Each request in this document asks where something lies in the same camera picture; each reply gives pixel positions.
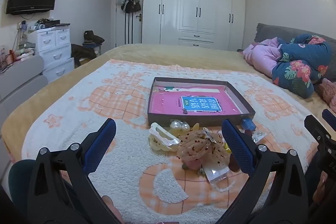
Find white door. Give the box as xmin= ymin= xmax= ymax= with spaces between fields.
xmin=111 ymin=0 xmax=145 ymax=49

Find blue floral quilt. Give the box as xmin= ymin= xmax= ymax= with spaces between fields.
xmin=272 ymin=33 xmax=332 ymax=99

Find grey padded headboard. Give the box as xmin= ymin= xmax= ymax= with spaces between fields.
xmin=253 ymin=23 xmax=336 ymax=83

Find black hanging bag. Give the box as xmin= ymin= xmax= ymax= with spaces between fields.
xmin=123 ymin=0 xmax=142 ymax=14

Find pearl ball hair tie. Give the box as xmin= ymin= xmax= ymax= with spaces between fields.
xmin=169 ymin=121 xmax=190 ymax=133

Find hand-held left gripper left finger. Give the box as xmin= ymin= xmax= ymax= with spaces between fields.
xmin=27 ymin=118 xmax=125 ymax=224

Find bed with beige sheet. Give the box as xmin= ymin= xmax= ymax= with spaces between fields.
xmin=1 ymin=44 xmax=336 ymax=188

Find shallow grey cardboard box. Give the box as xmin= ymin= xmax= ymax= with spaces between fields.
xmin=147 ymin=76 xmax=256 ymax=127

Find cluttered desk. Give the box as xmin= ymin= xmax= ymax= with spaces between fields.
xmin=0 ymin=21 xmax=37 ymax=75

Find person's dark trouser leg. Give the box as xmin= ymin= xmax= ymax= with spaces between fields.
xmin=8 ymin=160 xmax=36 ymax=216

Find white drawer cabinet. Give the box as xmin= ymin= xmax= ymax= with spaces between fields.
xmin=28 ymin=23 xmax=75 ymax=82

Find small blue box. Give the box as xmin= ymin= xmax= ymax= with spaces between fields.
xmin=241 ymin=118 xmax=256 ymax=131

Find beige translucent hair claw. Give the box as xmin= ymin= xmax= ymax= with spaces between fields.
xmin=149 ymin=136 xmax=169 ymax=152

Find white wardrobe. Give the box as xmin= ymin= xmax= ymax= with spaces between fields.
xmin=105 ymin=0 xmax=246 ymax=52

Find person's right hand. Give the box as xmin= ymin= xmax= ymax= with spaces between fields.
xmin=313 ymin=179 xmax=331 ymax=207

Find clear plastic packet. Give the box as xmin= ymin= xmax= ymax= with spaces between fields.
xmin=203 ymin=162 xmax=232 ymax=184

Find dark clothes on stool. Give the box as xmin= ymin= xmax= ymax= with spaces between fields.
xmin=70 ymin=30 xmax=106 ymax=67

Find pink organza bow hair clip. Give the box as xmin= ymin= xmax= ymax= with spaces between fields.
xmin=176 ymin=127 xmax=227 ymax=165

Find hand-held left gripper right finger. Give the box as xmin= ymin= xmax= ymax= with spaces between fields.
xmin=214 ymin=119 xmax=309 ymax=224

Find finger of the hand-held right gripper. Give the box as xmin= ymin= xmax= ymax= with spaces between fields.
xmin=304 ymin=114 xmax=336 ymax=154
xmin=322 ymin=109 xmax=336 ymax=132

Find pink knitted blanket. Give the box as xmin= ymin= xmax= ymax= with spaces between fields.
xmin=319 ymin=78 xmax=336 ymax=109

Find pink picture book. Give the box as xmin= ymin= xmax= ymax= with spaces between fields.
xmin=149 ymin=84 xmax=240 ymax=115

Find orange white patterned blanket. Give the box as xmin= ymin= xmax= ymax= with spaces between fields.
xmin=21 ymin=59 xmax=319 ymax=224

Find clutter on drawer cabinet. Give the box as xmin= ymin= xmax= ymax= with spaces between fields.
xmin=34 ymin=18 xmax=71 ymax=31

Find white bead bracelet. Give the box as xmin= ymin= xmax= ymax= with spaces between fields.
xmin=212 ymin=178 xmax=237 ymax=193

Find pink quilt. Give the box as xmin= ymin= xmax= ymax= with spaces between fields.
xmin=243 ymin=37 xmax=285 ymax=78

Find white hair claw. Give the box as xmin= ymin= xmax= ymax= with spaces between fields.
xmin=149 ymin=122 xmax=180 ymax=152

